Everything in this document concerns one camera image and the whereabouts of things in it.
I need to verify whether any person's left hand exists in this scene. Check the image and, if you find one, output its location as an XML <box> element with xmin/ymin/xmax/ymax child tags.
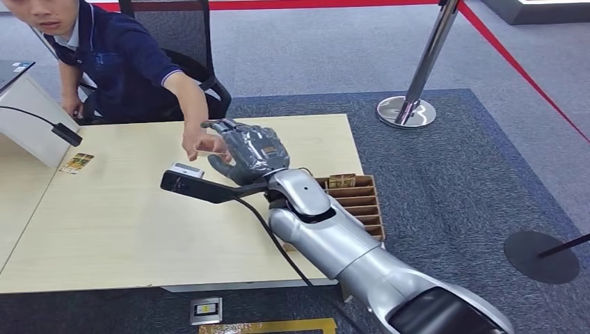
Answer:
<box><xmin>181</xmin><ymin>124</ymin><xmax>232</xmax><ymax>163</ymax></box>

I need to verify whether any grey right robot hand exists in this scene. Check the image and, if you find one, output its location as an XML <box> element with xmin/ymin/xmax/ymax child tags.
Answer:
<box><xmin>201</xmin><ymin>118</ymin><xmax>292</xmax><ymax>186</ymax></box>

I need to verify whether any person's right hand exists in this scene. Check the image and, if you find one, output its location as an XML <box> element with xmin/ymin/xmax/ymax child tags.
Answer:
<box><xmin>61</xmin><ymin>95</ymin><xmax>84</xmax><ymax>120</ymax></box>

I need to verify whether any person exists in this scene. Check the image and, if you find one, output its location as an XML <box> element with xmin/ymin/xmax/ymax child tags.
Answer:
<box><xmin>0</xmin><ymin>0</ymin><xmax>232</xmax><ymax>163</ymax></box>

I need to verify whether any brown wooden card holder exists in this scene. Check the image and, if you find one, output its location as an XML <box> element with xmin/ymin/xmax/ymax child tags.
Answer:
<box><xmin>281</xmin><ymin>173</ymin><xmax>387</xmax><ymax>253</ymax></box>

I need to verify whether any black power adapter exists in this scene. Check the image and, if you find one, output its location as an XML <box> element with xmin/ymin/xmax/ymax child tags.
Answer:
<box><xmin>50</xmin><ymin>122</ymin><xmax>83</xmax><ymax>148</ymax></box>

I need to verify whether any white box stand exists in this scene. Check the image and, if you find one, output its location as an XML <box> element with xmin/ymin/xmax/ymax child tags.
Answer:
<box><xmin>0</xmin><ymin>73</ymin><xmax>80</xmax><ymax>169</ymax></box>

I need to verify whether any dark laptop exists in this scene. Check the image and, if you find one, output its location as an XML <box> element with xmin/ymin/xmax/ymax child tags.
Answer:
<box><xmin>0</xmin><ymin>60</ymin><xmax>36</xmax><ymax>93</ymax></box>

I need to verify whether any black mesh office chair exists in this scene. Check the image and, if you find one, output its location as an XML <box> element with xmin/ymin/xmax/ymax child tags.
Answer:
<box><xmin>76</xmin><ymin>0</ymin><xmax>233</xmax><ymax>125</ymax></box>

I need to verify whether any chrome stanchion base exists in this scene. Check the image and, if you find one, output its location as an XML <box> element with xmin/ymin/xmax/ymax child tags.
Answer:
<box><xmin>376</xmin><ymin>95</ymin><xmax>438</xmax><ymax>130</ymax></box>

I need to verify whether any red barrier belt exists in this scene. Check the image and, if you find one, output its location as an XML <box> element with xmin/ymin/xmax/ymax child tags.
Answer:
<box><xmin>457</xmin><ymin>0</ymin><xmax>590</xmax><ymax>144</ymax></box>
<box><xmin>92</xmin><ymin>0</ymin><xmax>442</xmax><ymax>13</ymax></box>

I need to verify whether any metal floor socket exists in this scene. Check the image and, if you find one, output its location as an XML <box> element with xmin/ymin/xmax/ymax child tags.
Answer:
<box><xmin>189</xmin><ymin>297</ymin><xmax>223</xmax><ymax>327</ymax></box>

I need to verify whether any chrome stanchion pole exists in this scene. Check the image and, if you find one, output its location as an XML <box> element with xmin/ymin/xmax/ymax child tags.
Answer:
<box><xmin>395</xmin><ymin>0</ymin><xmax>462</xmax><ymax>126</ymax></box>

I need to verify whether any black round stanchion base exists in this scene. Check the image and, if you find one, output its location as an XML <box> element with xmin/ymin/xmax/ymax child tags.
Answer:
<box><xmin>503</xmin><ymin>230</ymin><xmax>581</xmax><ymax>285</ymax></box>

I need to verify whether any dark raised platform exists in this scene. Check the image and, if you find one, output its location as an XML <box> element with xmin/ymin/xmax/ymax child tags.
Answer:
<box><xmin>480</xmin><ymin>0</ymin><xmax>590</xmax><ymax>26</ymax></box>

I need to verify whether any black stanchion pole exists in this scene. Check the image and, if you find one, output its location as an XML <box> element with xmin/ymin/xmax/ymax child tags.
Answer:
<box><xmin>536</xmin><ymin>233</ymin><xmax>590</xmax><ymax>259</ymax></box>

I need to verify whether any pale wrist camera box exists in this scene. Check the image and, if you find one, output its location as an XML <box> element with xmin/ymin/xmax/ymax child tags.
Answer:
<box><xmin>170</xmin><ymin>162</ymin><xmax>205</xmax><ymax>180</ymax></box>

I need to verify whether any thin black cable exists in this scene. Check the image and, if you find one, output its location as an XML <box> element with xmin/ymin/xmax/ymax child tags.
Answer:
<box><xmin>0</xmin><ymin>106</ymin><xmax>58</xmax><ymax>128</ymax></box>

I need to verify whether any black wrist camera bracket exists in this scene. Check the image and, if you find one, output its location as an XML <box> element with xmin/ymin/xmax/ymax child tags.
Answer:
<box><xmin>159</xmin><ymin>169</ymin><xmax>271</xmax><ymax>205</ymax></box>

